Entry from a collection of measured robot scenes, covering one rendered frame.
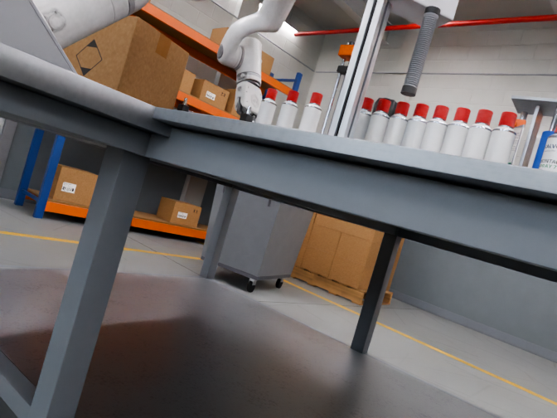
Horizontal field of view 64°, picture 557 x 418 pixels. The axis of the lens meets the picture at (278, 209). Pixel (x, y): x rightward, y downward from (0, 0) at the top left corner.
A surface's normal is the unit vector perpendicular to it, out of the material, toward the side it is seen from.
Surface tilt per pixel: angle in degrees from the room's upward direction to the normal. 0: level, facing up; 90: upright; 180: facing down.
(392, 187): 90
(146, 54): 90
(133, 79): 90
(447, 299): 90
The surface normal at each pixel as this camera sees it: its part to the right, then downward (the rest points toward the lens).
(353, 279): -0.58, -0.16
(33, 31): 0.68, 0.21
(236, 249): -0.40, -0.05
